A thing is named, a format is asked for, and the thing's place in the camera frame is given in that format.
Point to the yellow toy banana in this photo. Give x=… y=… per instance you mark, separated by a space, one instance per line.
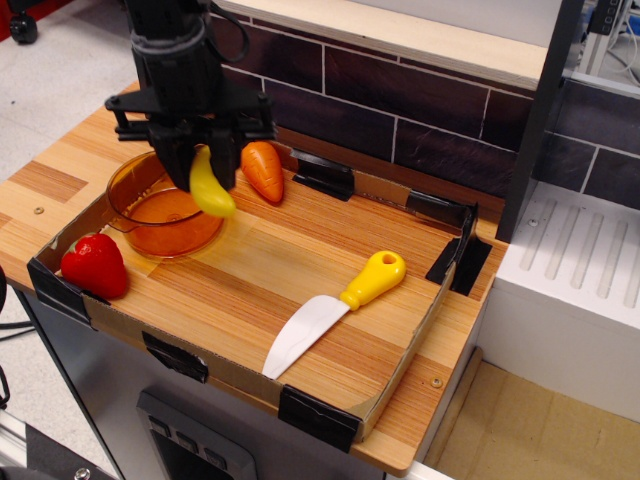
x=205 y=188

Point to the red toy strawberry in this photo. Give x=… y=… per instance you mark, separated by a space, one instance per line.
x=95 y=264

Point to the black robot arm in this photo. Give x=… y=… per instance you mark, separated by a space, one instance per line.
x=167 y=20

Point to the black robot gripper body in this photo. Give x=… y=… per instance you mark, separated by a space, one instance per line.
x=183 y=90

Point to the dark grey kitchen frame post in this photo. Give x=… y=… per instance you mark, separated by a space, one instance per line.
x=542 y=118

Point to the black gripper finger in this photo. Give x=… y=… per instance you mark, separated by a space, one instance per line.
x=176 y=151
x=225 y=150

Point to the yellow white toy knife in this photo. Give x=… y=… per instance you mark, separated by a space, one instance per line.
x=383 y=271

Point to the orange transparent plastic pot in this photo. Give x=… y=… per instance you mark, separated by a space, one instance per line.
x=157 y=218

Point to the cardboard fence with black tape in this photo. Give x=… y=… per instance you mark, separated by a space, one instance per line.
x=371 y=383

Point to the grey toy oven panel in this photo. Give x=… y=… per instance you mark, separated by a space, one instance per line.
x=188 y=449

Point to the black caster wheel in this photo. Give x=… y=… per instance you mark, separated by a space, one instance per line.
x=23 y=29

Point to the orange toy carrot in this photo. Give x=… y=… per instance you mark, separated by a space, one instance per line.
x=261 y=166

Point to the white toy sink drainboard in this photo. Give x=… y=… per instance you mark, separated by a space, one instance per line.
x=563 y=311

